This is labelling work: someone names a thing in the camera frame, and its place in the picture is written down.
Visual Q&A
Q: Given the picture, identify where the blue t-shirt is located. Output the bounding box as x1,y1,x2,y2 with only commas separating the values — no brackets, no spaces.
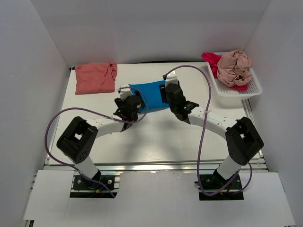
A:
129,80,169,113

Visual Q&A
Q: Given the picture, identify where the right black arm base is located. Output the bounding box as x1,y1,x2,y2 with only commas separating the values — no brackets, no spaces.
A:
194,175,244,201

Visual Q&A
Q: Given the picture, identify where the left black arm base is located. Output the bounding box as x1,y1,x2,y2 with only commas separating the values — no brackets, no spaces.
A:
70,175,118,199

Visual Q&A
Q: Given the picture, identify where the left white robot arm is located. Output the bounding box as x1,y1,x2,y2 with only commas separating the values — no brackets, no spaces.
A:
56,95,146,181

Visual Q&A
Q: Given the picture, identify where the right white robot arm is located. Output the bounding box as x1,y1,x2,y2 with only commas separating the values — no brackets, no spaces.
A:
160,84,264,181

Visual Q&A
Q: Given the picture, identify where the folded salmon pink t-shirt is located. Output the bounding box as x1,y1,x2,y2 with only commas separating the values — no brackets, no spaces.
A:
75,63,117,95

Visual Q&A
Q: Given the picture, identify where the magenta red t-shirt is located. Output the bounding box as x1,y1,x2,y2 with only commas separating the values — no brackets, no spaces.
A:
201,52,248,91

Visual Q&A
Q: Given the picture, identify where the beige crumpled t-shirt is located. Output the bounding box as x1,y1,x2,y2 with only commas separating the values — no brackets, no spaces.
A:
217,49,252,87

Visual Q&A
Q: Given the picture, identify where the white plastic basket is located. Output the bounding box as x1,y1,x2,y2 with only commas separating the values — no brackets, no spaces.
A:
207,53,262,103

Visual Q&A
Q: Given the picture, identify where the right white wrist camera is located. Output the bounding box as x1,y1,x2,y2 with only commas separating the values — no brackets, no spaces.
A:
163,70,178,87

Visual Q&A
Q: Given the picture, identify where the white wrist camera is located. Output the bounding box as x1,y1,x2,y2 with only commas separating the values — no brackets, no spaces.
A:
117,84,133,100
163,70,178,87

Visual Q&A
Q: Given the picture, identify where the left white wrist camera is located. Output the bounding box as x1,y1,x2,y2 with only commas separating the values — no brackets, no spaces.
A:
117,84,133,100

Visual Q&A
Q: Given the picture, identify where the aluminium table frame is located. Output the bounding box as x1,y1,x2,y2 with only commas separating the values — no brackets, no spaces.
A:
22,67,269,227

